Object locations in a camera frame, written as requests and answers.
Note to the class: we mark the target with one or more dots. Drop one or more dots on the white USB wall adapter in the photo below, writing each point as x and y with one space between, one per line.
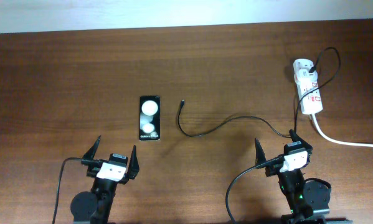
303 75

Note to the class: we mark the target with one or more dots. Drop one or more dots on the white power strip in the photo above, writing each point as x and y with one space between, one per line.
308 94

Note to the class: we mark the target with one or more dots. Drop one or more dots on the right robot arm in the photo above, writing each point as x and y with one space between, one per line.
308 199

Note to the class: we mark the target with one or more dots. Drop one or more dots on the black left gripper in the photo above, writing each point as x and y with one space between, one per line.
92 165

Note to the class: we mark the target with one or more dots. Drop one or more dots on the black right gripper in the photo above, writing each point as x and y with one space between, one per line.
261 158

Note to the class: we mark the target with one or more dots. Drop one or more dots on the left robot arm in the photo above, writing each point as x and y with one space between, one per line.
94 206

